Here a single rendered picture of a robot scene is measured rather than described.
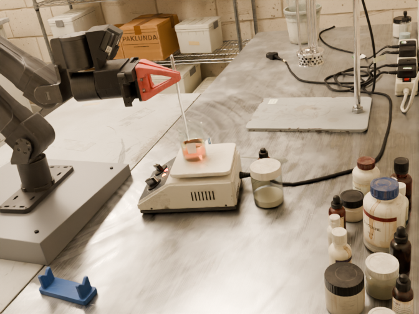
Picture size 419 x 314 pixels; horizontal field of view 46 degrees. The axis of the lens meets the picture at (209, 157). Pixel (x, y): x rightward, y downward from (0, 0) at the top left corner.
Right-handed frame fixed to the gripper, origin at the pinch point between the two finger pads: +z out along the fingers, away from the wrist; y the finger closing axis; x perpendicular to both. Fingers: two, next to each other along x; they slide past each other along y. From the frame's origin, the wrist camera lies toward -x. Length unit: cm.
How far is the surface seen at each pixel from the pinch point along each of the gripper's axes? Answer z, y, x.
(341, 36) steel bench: 40, 106, 26
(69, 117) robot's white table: -49, 50, 26
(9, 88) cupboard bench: -189, 240, 74
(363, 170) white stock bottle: 32.2, -6.7, 18.7
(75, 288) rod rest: -16.2, -28.1, 24.9
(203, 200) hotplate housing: 2.6, -6.9, 22.9
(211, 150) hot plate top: 3.8, 2.5, 17.1
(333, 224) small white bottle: 25.9, -20.2, 20.2
